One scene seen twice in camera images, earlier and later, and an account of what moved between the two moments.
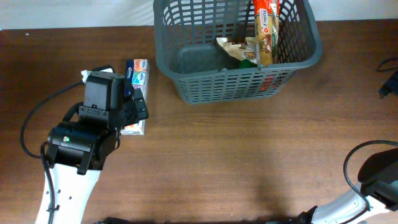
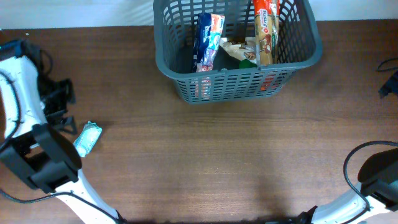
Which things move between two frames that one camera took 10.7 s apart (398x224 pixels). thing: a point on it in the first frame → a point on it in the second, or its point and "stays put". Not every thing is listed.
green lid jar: [246, 63] stays put
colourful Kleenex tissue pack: [138, 70] → [208, 28]
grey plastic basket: [186, 47] stays put
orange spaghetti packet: [267, 13] stays put
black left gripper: [134, 114] → [61, 107]
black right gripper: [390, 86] stays put
